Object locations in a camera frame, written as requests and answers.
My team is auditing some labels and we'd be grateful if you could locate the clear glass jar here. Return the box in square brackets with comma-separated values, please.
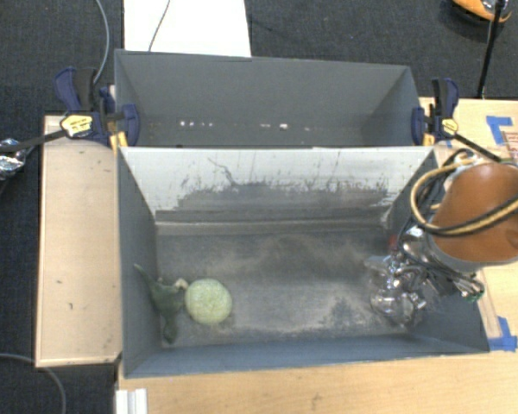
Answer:
[363, 254, 429, 329]

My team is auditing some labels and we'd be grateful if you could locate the grey metal bin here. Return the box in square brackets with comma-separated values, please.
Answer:
[112, 48, 491, 380]

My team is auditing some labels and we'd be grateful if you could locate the pale green round sponge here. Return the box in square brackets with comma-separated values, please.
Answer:
[184, 278, 234, 326]

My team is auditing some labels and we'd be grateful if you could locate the green toy dinosaur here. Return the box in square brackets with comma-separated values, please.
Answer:
[132, 263, 189, 345]

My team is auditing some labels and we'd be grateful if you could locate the pale wood flat board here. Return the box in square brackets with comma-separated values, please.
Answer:
[34, 114, 123, 368]

